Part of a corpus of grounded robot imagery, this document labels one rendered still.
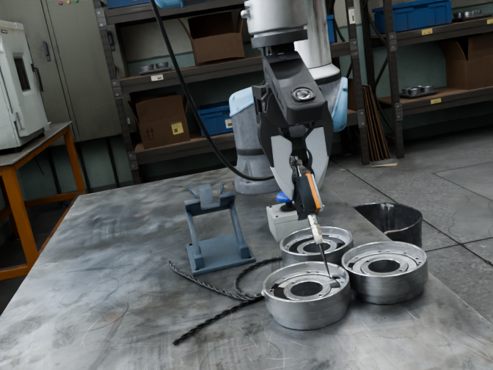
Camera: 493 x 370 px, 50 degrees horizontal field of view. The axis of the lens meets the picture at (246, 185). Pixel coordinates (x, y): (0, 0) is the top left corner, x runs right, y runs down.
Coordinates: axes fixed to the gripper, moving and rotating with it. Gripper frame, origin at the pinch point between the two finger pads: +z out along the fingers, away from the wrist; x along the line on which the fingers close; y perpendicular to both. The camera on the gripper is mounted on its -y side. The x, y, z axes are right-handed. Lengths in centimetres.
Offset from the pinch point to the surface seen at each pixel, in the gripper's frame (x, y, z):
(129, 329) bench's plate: 25.7, -1.4, 13.2
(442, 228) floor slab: -121, 179, 94
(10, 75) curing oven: 80, 208, -21
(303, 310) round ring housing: 5.2, -12.3, 10.2
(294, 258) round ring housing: 2.4, 0.9, 9.7
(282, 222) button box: 0.3, 15.4, 9.6
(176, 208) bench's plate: 17, 49, 13
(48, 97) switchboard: 96, 378, -1
